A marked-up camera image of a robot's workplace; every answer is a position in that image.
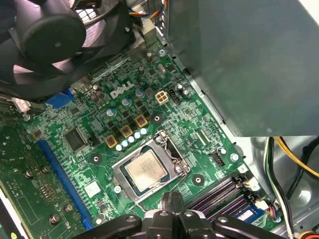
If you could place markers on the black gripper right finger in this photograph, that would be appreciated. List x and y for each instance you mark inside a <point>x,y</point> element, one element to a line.
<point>187,224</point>

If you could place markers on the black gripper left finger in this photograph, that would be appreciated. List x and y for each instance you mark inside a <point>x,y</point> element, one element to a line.
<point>164,224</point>

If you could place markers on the graphics card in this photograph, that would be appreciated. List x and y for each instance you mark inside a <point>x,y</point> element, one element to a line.
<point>37,189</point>

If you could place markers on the metal locking lever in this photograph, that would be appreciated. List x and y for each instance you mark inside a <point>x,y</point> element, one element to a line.
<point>180,180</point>

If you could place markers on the black RAM slot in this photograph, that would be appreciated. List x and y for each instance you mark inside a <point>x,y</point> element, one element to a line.
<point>236,209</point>
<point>219,194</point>
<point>224,204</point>

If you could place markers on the grey power supply unit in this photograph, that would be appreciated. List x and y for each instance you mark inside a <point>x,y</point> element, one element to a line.
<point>249,62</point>

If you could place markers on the green Dell motherboard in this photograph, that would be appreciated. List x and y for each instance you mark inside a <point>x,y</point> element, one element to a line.
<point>174,119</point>

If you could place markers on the RAM stick blue label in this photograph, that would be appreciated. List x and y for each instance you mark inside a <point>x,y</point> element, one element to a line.
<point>250,214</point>

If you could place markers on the black PC case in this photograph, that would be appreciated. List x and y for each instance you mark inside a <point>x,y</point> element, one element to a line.
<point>256,149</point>

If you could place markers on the blue expansion slot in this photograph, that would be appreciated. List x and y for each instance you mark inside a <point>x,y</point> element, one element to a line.
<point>64,184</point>

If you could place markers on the black case fan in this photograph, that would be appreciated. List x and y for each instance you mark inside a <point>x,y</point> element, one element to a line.
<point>53,44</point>

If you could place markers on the silver CPU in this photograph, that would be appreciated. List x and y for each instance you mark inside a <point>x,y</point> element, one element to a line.
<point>145,171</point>

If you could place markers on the CPU socket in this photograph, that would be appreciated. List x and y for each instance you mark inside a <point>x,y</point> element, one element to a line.
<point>157,140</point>

